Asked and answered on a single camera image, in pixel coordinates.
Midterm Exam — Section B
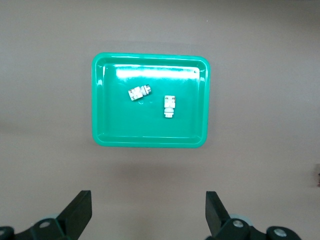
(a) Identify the brown table cover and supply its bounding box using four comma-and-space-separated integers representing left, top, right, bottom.
0, 0, 320, 240

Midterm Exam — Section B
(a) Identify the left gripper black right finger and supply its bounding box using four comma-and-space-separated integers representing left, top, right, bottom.
205, 191, 304, 240

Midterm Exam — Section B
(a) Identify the green plastic tray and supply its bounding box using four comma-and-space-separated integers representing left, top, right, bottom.
91, 51, 211, 149

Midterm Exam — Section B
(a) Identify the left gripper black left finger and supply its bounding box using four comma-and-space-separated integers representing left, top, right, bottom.
0, 190, 93, 240

